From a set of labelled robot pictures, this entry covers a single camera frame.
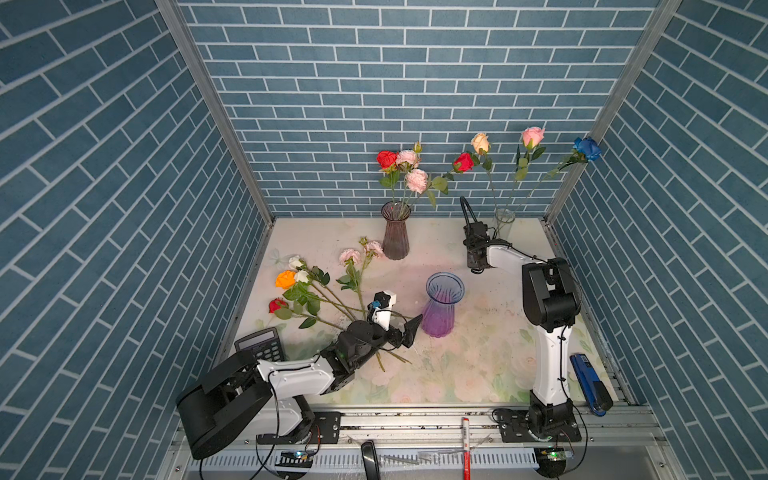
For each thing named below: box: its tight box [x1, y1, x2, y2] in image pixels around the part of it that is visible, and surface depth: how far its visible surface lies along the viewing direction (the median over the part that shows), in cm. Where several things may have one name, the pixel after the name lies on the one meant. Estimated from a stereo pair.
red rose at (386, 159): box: [376, 150, 400, 205], surface depth 98 cm
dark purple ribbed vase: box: [381, 200, 411, 261], surface depth 101 cm
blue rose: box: [549, 137, 601, 176], surface depth 80 cm
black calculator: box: [234, 327, 284, 361], surface depth 86 cm
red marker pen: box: [462, 417, 471, 480], surface depth 72 cm
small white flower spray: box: [283, 255, 361, 316], surface depth 101 cm
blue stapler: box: [570, 353, 614, 417], surface depth 80 cm
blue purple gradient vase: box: [422, 272, 465, 338], surface depth 80 cm
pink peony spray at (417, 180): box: [396, 141, 429, 208], surface depth 93 cm
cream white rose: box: [471, 132, 496, 211], surface depth 85 cm
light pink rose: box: [509, 126, 546, 211], surface depth 84 cm
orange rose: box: [275, 270, 296, 289], surface depth 101 cm
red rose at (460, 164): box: [429, 152, 475, 195], surface depth 86 cm
